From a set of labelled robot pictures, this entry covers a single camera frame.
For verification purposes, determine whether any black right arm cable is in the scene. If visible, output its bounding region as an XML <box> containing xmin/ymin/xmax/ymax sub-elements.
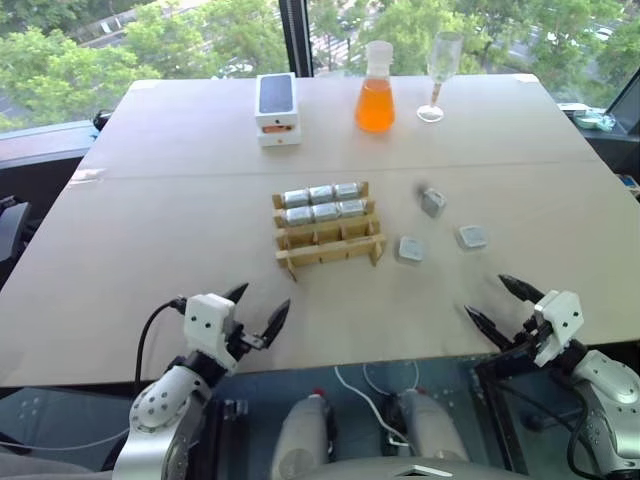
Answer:
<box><xmin>499</xmin><ymin>377</ymin><xmax>601</xmax><ymax>477</ymax></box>

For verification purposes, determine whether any grey rounded robot leg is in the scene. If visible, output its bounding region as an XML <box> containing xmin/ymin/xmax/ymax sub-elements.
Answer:
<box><xmin>398</xmin><ymin>387</ymin><xmax>472</xmax><ymax>462</ymax></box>
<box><xmin>271</xmin><ymin>392</ymin><xmax>337</xmax><ymax>480</ymax></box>

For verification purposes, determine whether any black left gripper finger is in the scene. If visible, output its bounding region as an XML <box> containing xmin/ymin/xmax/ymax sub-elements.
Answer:
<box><xmin>222</xmin><ymin>282</ymin><xmax>250</xmax><ymax>305</ymax></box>
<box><xmin>259</xmin><ymin>298</ymin><xmax>293</xmax><ymax>350</ymax></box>

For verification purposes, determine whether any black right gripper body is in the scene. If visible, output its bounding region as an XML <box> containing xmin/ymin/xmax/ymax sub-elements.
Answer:
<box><xmin>501</xmin><ymin>318</ymin><xmax>552</xmax><ymax>359</ymax></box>

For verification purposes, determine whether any wooden rack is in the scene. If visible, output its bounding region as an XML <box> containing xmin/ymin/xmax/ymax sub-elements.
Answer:
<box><xmin>271</xmin><ymin>181</ymin><xmax>389</xmax><ymax>283</ymax></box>

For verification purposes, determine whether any dark window frame post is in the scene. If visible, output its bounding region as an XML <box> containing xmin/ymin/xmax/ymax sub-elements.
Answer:
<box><xmin>278</xmin><ymin>0</ymin><xmax>316</xmax><ymax>79</ymax></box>

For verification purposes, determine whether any black metal frame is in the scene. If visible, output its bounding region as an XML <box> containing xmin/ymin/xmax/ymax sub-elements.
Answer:
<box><xmin>471</xmin><ymin>349</ymin><xmax>551</xmax><ymax>474</ymax></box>

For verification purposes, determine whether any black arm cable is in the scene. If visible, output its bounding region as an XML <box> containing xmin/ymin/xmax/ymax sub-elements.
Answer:
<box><xmin>499</xmin><ymin>377</ymin><xmax>601</xmax><ymax>477</ymax></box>
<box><xmin>133</xmin><ymin>297</ymin><xmax>189</xmax><ymax>397</ymax></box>

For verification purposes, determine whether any white cable under table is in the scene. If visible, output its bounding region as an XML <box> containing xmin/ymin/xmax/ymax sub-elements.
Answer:
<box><xmin>333</xmin><ymin>360</ymin><xmax>422</xmax><ymax>447</ymax></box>

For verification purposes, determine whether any glass flask with orange liquid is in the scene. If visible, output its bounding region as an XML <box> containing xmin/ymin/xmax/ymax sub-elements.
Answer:
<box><xmin>354</xmin><ymin>41</ymin><xmax>398</xmax><ymax>134</ymax></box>

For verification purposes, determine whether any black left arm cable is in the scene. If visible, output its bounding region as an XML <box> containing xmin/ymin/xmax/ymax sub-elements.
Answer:
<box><xmin>133</xmin><ymin>297</ymin><xmax>189</xmax><ymax>397</ymax></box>

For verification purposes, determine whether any white phone box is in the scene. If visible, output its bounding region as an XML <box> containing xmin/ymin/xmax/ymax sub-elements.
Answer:
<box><xmin>254</xmin><ymin>72</ymin><xmax>303</xmax><ymax>148</ymax></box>

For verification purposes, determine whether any teal crumpled packet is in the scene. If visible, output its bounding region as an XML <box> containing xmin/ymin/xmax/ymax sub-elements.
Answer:
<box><xmin>573</xmin><ymin>106</ymin><xmax>617</xmax><ymax>133</ymax></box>

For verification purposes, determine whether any grey robot torso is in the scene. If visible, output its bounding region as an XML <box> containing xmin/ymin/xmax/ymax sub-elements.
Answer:
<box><xmin>317</xmin><ymin>453</ymin><xmax>509</xmax><ymax>480</ymax></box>

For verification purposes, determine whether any clear champagne glass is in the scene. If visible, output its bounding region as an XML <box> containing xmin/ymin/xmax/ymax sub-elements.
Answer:
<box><xmin>416</xmin><ymin>31</ymin><xmax>464</xmax><ymax>123</ymax></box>

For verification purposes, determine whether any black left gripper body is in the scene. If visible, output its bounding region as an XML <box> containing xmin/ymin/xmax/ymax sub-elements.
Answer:
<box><xmin>223</xmin><ymin>312</ymin><xmax>267</xmax><ymax>362</ymax></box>

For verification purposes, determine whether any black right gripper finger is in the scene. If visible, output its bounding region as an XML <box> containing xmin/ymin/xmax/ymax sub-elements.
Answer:
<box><xmin>497</xmin><ymin>273</ymin><xmax>547</xmax><ymax>305</ymax></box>
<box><xmin>463</xmin><ymin>304</ymin><xmax>515</xmax><ymax>351</ymax></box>

